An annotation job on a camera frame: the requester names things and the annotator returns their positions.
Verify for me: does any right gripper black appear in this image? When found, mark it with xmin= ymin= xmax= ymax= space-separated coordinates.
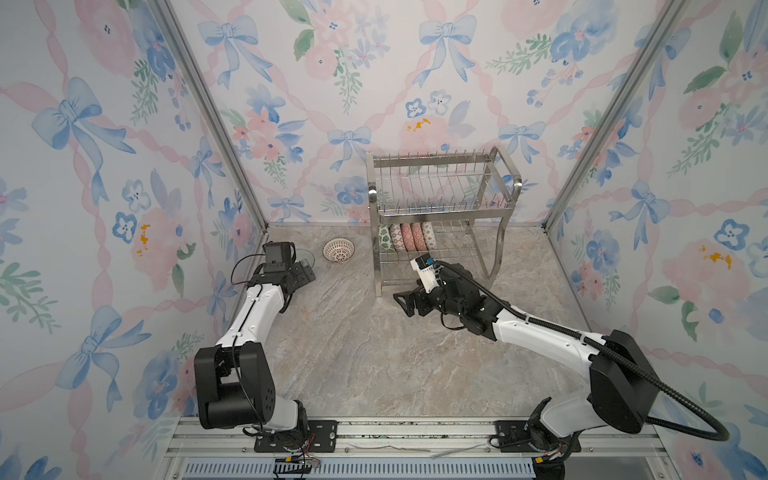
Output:
xmin=392 ymin=279 xmax=465 ymax=323

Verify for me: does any maroon patterned white bowl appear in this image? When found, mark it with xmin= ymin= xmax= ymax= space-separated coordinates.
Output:
xmin=322 ymin=237 xmax=355 ymax=263

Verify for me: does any green leaf pattern bowl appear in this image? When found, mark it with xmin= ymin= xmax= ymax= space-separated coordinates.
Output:
xmin=378 ymin=225 xmax=395 ymax=253

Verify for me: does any green geometric pattern bowl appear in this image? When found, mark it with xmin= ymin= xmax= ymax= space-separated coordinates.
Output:
xmin=421 ymin=222 xmax=438 ymax=250

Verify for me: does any blue triangle pattern bowl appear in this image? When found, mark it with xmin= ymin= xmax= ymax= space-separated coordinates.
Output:
xmin=389 ymin=224 xmax=407 ymax=252

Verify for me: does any steel two-tier dish rack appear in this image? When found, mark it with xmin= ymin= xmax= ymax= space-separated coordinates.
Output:
xmin=366 ymin=147 xmax=523 ymax=295

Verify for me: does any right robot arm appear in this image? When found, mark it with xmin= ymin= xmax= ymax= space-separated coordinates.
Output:
xmin=393 ymin=254 xmax=730 ymax=468

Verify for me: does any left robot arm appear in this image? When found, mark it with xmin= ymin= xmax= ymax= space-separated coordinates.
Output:
xmin=194 ymin=242 xmax=315 ymax=437

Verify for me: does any mint green bowl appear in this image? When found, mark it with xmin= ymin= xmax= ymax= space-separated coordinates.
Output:
xmin=296 ymin=249 xmax=316 ymax=268

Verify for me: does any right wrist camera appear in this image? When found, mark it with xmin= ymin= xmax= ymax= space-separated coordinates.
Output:
xmin=410 ymin=253 xmax=439 ymax=294

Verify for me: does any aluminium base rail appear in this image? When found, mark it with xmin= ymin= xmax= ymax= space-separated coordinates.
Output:
xmin=154 ymin=417 xmax=681 ymax=479

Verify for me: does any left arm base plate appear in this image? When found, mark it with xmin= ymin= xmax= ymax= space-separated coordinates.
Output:
xmin=254 ymin=419 xmax=338 ymax=454

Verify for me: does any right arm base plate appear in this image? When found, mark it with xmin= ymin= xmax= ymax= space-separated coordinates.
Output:
xmin=488 ymin=420 xmax=582 ymax=455

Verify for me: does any left aluminium frame post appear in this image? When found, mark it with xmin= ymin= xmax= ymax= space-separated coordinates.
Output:
xmin=148 ymin=0 xmax=269 ymax=235

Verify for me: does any aluminium frame post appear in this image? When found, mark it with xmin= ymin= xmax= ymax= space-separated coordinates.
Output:
xmin=542 ymin=0 xmax=688 ymax=234
xmin=148 ymin=0 xmax=269 ymax=235

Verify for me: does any black corrugated cable conduit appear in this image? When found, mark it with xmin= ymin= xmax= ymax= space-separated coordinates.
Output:
xmin=440 ymin=261 xmax=731 ymax=443

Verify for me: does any right aluminium frame post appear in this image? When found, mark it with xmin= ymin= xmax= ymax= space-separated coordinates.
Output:
xmin=542 ymin=0 xmax=688 ymax=234

